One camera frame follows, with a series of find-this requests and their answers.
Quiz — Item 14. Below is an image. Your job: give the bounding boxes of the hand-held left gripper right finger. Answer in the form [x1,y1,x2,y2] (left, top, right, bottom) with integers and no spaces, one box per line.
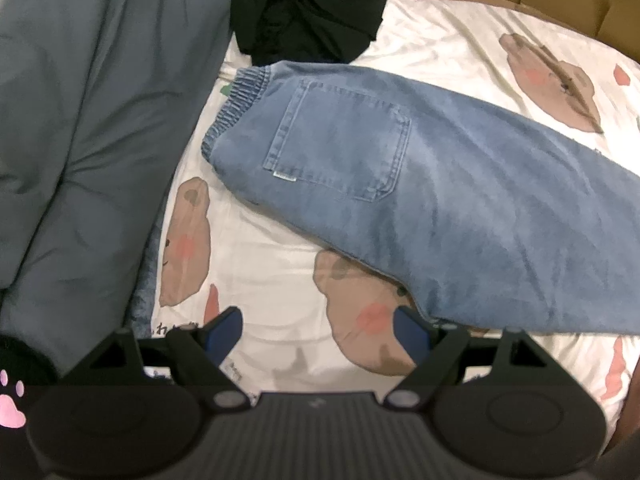
[385,306,568,410]

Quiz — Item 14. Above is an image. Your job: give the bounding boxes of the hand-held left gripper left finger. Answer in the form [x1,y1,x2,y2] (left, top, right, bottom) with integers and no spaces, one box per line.
[62,306,251,411]

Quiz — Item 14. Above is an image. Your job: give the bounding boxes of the blue denim jeans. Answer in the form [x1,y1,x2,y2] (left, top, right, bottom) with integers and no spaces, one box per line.
[201,60,640,336]

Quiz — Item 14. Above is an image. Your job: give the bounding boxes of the printed cream bed sheet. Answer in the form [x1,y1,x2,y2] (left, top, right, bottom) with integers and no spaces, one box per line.
[132,0,640,411]

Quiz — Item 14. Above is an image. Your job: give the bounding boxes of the black paw-print cloth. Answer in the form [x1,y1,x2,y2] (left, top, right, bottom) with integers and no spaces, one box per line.
[0,335,58,431]

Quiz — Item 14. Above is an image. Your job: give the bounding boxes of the grey quilt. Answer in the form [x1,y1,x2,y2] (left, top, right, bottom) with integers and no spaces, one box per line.
[0,0,241,376]

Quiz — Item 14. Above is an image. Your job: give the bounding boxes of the black garment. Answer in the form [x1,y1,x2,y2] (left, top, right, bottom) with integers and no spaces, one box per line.
[230,0,408,66]

